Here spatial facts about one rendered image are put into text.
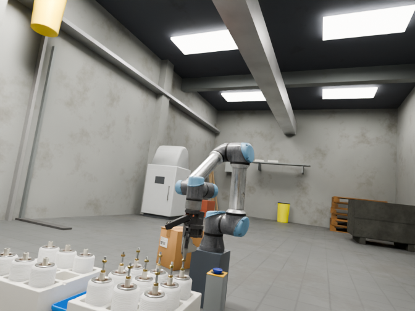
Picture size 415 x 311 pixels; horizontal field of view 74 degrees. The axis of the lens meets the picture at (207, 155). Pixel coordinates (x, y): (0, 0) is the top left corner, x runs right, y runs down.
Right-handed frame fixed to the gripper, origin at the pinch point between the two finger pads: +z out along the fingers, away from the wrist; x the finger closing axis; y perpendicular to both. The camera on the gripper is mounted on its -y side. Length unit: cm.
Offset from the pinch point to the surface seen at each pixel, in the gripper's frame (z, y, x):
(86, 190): -8, -113, 379
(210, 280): 5.6, 9.7, -14.9
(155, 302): 10.3, -11.5, -24.8
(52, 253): 12, -62, 37
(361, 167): -148, 584, 555
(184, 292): 13.9, 1.7, -4.7
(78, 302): 16.6, -38.7, -10.6
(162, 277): 10.3, -7.7, 1.7
